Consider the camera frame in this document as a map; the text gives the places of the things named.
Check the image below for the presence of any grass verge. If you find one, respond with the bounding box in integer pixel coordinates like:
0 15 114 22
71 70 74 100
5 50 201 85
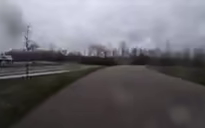
0 65 104 128
146 64 205 88

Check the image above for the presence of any row of bare trees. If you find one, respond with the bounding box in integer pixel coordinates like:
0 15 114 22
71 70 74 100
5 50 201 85
6 39 205 67

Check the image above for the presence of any grey asphalt path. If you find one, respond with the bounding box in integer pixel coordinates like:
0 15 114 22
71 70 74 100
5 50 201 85
9 64 205 128

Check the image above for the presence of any thin dark post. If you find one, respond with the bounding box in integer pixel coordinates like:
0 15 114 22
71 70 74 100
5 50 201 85
25 61 31 80

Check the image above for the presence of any low white building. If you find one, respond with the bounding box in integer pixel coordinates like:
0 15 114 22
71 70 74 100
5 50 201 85
0 53 14 65

